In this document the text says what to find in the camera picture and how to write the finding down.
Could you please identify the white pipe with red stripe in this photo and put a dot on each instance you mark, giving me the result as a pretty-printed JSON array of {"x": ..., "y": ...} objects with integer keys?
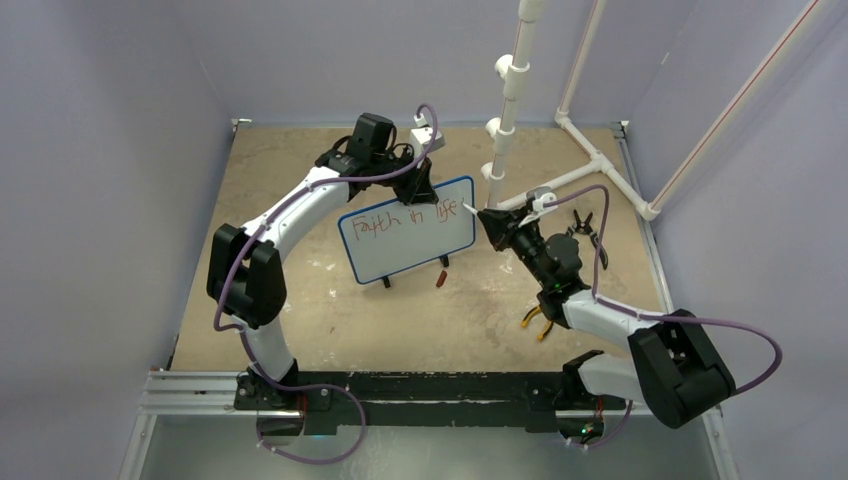
[{"x": 776, "y": 57}]

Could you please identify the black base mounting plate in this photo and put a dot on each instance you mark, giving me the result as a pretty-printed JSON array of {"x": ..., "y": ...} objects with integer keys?
[{"x": 537, "y": 402}]

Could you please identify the aluminium rail frame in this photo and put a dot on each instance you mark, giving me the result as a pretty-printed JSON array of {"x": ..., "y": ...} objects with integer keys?
[{"x": 214, "y": 394}]

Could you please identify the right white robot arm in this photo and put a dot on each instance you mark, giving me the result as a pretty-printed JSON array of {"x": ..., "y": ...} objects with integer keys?
[{"x": 673, "y": 366}]

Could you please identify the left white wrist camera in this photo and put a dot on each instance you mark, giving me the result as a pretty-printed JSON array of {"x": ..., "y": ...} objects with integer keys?
[{"x": 423, "y": 137}]

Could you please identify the black handled pliers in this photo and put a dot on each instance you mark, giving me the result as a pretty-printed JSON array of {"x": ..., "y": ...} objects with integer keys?
[{"x": 583, "y": 227}]

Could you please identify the blue framed whiteboard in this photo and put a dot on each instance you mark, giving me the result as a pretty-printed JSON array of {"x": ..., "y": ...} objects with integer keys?
[{"x": 389, "y": 237}]

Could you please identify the white PVC pipe stand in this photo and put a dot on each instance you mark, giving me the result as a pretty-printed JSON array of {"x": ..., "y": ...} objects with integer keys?
[{"x": 509, "y": 143}]

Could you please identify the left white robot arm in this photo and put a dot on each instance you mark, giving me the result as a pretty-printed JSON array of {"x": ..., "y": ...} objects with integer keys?
[{"x": 246, "y": 276}]

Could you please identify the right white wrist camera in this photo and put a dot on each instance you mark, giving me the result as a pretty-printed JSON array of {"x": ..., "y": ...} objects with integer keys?
[{"x": 538, "y": 202}]

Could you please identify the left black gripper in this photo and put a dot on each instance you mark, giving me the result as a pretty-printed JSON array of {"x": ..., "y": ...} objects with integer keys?
[{"x": 418, "y": 189}]

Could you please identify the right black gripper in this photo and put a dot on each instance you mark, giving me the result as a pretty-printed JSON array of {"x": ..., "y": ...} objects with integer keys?
[{"x": 503, "y": 225}]

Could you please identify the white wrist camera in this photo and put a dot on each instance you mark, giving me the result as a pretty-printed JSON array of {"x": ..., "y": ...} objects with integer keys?
[
  {"x": 423, "y": 137},
  {"x": 538, "y": 202}
]

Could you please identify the red whiteboard marker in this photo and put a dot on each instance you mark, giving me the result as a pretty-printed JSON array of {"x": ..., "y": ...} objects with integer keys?
[{"x": 470, "y": 208}]

